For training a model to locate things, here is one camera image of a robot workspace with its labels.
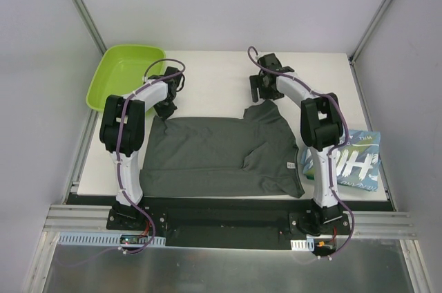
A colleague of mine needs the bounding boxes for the dark grey t shirt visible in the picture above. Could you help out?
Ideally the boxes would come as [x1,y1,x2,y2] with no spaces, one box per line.
[140,101,305,198]

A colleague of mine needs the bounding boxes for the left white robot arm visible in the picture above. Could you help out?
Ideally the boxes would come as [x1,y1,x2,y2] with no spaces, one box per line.
[99,67,184,230]

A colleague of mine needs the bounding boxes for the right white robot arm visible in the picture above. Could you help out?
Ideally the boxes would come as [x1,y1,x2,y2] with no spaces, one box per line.
[247,46,349,234]

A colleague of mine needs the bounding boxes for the lime green plastic bin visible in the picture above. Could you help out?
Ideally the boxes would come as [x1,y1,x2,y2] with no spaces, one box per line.
[86,44,166,112]

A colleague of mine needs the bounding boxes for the folded blue printed t shirt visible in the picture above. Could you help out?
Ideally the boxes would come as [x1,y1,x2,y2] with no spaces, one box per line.
[299,129,382,193]

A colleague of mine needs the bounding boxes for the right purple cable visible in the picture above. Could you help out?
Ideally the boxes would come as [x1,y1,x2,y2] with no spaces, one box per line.
[247,46,356,263]

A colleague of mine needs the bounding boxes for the purple cable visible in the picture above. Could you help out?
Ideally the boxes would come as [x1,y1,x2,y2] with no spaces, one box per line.
[247,46,356,263]
[115,58,187,256]

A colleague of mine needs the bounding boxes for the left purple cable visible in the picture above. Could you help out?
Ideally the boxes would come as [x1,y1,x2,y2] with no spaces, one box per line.
[115,58,187,256]

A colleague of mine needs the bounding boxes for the left aluminium frame post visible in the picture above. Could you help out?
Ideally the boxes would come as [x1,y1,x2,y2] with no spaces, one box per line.
[72,0,107,55]

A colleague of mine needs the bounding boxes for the aluminium frame post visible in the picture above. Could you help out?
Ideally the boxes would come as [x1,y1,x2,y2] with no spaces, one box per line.
[349,0,394,66]
[72,0,107,55]

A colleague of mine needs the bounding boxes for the left white cable duct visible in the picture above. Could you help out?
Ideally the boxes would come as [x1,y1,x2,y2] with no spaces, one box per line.
[58,232,166,248]

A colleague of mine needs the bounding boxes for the white cable duct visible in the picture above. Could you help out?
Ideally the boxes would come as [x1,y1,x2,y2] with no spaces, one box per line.
[290,238,315,252]
[58,232,166,248]

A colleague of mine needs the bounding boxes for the right white cable duct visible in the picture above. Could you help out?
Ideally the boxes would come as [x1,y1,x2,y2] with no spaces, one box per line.
[290,238,315,252]

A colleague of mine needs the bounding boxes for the right aluminium frame post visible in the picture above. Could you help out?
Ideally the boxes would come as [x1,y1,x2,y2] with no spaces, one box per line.
[349,0,394,66]

